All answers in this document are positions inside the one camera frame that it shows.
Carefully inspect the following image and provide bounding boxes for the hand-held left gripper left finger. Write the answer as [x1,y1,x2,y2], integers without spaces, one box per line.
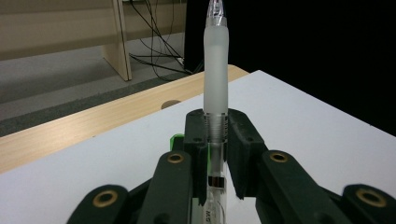
[182,108,209,206]

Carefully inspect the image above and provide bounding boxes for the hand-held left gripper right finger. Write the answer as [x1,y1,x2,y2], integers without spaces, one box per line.
[225,107,269,200]

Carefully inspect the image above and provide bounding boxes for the green and white highlighter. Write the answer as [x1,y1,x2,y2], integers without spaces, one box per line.
[169,133,185,153]

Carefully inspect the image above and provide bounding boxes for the clear plastic pen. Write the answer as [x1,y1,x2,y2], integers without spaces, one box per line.
[199,0,230,224]

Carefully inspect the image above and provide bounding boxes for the white board table cover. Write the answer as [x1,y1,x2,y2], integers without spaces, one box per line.
[0,69,396,224]

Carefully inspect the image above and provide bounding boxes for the light wooden table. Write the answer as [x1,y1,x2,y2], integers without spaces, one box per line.
[0,64,250,175]

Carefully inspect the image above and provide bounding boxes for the dark curtain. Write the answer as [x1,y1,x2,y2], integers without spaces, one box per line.
[185,0,396,136]

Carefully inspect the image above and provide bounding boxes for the light wooden shelf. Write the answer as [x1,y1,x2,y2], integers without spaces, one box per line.
[0,0,188,82]

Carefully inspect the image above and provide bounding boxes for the bundle of black cables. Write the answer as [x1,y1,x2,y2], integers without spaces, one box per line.
[129,0,206,82]

